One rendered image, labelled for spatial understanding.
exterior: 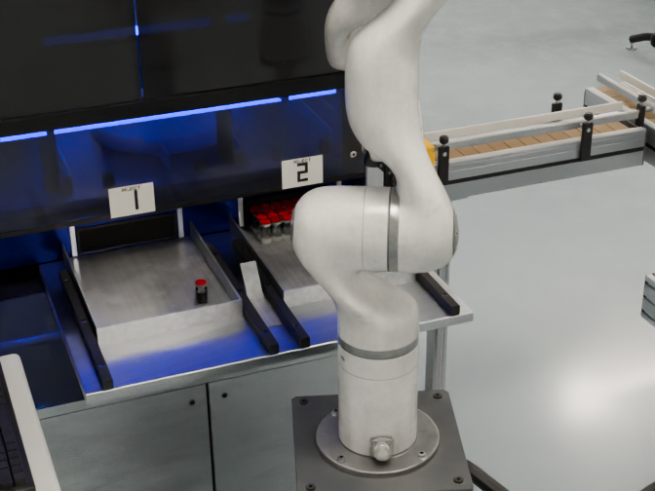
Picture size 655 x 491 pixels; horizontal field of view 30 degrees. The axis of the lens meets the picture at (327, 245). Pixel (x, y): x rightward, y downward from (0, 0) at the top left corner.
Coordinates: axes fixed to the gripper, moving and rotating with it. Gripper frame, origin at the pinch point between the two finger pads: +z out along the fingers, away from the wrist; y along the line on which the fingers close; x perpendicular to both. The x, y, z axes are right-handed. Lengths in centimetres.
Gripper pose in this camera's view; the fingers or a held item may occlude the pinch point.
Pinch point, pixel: (393, 182)
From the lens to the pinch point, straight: 215.6
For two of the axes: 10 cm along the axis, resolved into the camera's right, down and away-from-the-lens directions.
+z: 0.1, 8.9, 4.6
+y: -9.3, 1.8, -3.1
